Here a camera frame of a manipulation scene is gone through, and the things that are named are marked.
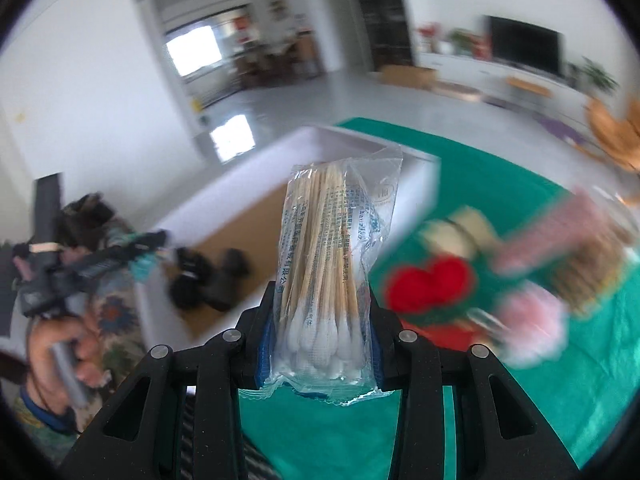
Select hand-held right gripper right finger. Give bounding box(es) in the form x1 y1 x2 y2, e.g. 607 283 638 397
367 285 581 480

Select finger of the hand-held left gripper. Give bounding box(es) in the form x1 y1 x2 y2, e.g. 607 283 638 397
75 230 170 282

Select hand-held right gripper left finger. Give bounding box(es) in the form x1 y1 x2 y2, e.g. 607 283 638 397
57 280 281 480

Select teal patterned pouch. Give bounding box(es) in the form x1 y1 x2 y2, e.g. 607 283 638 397
131 255 162 282

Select red plastic packet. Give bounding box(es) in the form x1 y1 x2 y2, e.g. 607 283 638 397
390 307 506 356

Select bag of cotton swabs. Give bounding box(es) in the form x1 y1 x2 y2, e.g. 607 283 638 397
237 143 403 408

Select white cardboard box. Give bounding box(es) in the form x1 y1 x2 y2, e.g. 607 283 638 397
135 126 441 361

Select pink bath pouf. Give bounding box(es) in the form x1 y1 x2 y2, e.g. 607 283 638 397
475 285 569 367

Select pink face mask pack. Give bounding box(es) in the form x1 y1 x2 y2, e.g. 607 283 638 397
495 189 608 277

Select person's left hand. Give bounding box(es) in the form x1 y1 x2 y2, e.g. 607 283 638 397
27 309 114 411

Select person's patterned clothing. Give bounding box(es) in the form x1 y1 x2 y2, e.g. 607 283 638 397
10 192 153 463

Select black mesh panel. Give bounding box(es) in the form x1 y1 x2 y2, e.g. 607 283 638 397
179 394 273 480

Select beige rolled towel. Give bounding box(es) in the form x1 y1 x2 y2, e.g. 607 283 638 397
422 207 501 261

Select clear snack jar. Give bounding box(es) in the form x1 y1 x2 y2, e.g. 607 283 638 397
565 185 640 318

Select dining table with chairs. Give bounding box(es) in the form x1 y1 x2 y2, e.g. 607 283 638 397
235 30 323 88

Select brown cardboard box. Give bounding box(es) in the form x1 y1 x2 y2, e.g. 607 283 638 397
380 64 438 92

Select purple floor mat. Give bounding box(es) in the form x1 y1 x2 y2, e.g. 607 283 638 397
537 120 591 148

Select white television console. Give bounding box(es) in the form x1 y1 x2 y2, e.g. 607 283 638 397
417 50 601 112

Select wooden stool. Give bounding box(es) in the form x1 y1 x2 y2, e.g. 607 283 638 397
505 75 553 102

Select orange lounge chair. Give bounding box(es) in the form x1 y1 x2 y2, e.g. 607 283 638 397
585 97 640 174

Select red flowers in vase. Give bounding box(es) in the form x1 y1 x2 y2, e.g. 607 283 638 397
417 22 444 54

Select leafy plant with white pot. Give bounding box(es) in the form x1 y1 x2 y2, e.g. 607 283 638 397
447 30 481 57

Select black television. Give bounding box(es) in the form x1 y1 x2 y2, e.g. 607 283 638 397
487 15 563 78

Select dark glass cabinet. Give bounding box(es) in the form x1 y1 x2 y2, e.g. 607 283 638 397
350 0 413 68

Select large potted plant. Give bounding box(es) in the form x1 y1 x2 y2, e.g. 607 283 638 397
580 57 621 96

